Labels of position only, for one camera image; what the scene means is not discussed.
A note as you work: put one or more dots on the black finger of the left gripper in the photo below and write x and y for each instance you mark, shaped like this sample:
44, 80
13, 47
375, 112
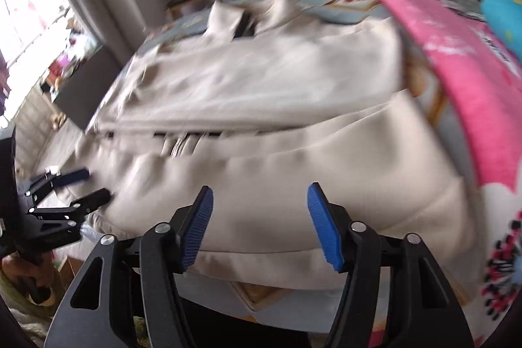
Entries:
77, 205
39, 187

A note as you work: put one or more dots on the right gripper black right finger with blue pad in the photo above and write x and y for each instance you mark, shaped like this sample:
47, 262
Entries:
423, 310

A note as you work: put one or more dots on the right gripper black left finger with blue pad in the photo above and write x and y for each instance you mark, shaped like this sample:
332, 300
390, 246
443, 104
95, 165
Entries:
97, 309

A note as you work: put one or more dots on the cream jacket black trim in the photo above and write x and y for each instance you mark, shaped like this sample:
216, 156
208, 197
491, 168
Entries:
267, 101

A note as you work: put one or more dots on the person's left hand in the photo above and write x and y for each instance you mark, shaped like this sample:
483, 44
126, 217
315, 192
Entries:
16, 270

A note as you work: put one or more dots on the patterned light blue bedsheet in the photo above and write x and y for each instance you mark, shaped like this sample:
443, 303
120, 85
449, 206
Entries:
312, 311

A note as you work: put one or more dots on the dark grey cabinet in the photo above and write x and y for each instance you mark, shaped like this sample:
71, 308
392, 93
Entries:
80, 95

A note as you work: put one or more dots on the pink floral fleece blanket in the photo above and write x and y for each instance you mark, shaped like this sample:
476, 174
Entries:
480, 78

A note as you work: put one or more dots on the blue patterned pillow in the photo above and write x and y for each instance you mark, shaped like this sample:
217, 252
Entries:
504, 17

